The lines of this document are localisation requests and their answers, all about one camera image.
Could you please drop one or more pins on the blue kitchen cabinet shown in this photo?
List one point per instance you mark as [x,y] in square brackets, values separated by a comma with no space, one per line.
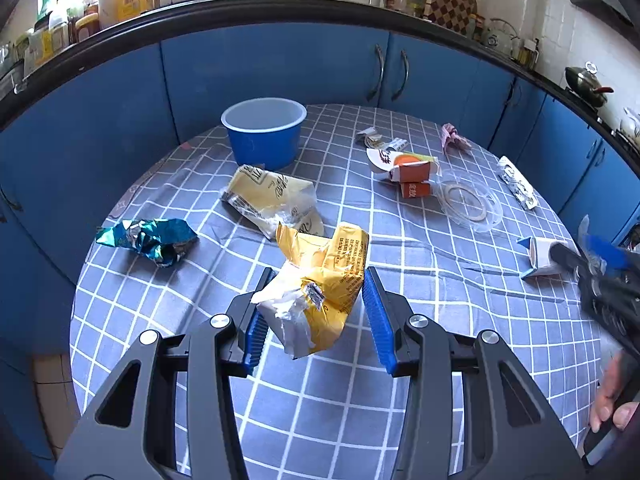
[275,65]

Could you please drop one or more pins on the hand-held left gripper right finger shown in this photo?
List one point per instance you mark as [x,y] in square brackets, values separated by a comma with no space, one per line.
[380,320]

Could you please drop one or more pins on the white strip wrapper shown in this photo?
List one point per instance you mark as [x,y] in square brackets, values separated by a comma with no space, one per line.
[395,145]

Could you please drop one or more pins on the pale yellow plastic wrapper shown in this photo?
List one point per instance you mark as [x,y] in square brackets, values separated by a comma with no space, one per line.
[270,190]

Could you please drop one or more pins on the pink striped wrapper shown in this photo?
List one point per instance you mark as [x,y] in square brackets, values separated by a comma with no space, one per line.
[452,137]

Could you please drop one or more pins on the black kitchen countertop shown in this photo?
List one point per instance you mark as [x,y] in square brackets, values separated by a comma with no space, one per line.
[250,12]

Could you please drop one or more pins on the orange and white carton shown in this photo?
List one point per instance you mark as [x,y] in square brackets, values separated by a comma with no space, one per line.
[412,170]

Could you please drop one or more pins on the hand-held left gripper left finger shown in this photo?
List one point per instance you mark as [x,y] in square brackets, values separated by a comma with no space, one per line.
[254,340]

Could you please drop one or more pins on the person's right hand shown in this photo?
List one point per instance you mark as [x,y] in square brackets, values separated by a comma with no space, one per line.
[605,395]

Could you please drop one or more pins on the orange lid jar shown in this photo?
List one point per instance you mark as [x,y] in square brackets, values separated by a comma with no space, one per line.
[87,27]

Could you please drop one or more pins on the small silver crumpled wrapper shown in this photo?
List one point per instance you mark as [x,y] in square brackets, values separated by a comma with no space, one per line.
[369,136]

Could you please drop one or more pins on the small orange box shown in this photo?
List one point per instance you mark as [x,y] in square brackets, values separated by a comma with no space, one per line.
[415,190]

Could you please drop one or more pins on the clear plastic lid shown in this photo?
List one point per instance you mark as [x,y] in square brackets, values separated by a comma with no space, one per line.
[470,200]

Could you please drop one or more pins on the wok with glass lid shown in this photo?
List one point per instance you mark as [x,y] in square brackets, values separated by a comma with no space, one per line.
[585,82]

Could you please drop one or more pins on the yellow snack bag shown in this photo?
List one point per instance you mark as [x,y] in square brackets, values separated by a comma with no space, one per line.
[330,270]

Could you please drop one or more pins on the pale green kettle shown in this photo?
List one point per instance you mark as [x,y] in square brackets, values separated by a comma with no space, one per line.
[500,39]

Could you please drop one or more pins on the silver pill blister pack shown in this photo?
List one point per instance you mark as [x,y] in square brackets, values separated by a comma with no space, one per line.
[515,182]

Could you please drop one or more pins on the white plastic container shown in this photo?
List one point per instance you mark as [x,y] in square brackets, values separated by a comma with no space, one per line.
[108,7]

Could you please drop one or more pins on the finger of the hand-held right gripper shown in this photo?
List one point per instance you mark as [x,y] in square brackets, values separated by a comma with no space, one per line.
[607,255]
[567,256]

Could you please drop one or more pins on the round white printed lid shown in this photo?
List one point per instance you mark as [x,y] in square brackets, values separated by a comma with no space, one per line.
[380,160]

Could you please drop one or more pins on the glass oil cruet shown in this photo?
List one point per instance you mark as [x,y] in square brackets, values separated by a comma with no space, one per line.
[529,52]

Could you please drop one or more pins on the teal foil wrapper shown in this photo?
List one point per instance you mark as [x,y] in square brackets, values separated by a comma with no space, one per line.
[145,240]

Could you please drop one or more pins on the white and blue carton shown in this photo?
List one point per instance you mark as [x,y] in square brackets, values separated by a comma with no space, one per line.
[540,260]

